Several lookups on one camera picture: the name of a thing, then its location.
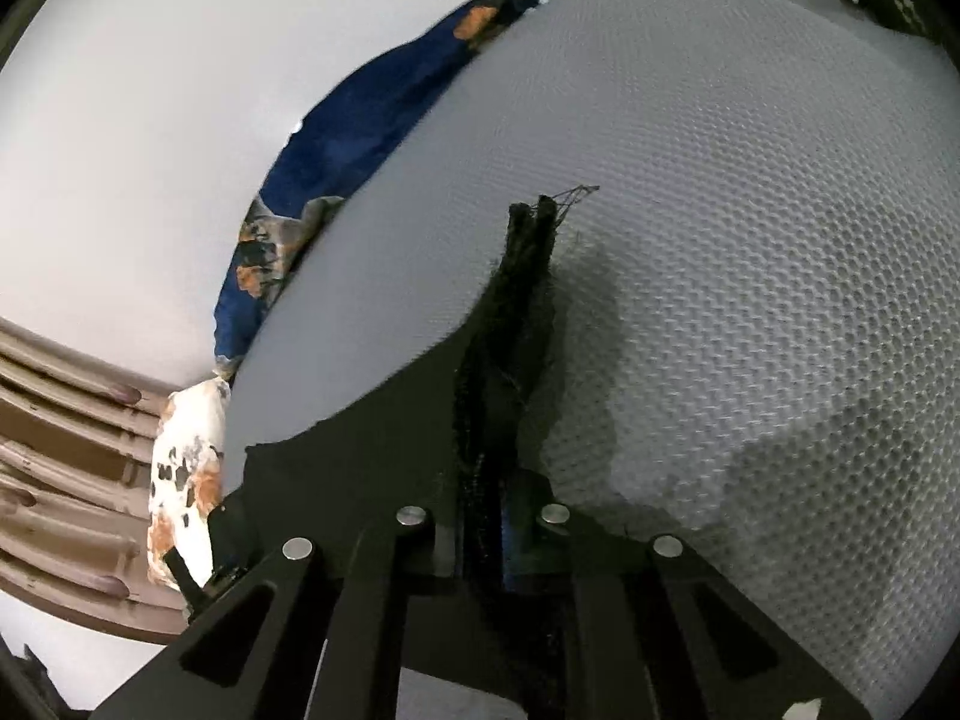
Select grey mesh mattress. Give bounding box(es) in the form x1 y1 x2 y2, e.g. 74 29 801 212
225 0 960 720

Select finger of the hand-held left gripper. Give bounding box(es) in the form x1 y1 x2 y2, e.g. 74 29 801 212
165 499 260 605

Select black pants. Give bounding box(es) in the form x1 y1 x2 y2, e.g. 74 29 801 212
225 184 601 720

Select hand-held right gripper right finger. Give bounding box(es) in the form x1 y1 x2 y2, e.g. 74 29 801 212
506 476 871 720

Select white floral pillow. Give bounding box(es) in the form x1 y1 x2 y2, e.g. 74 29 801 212
146 377 231 601

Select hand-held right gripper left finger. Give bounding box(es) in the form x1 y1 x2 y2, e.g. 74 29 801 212
97 502 462 720

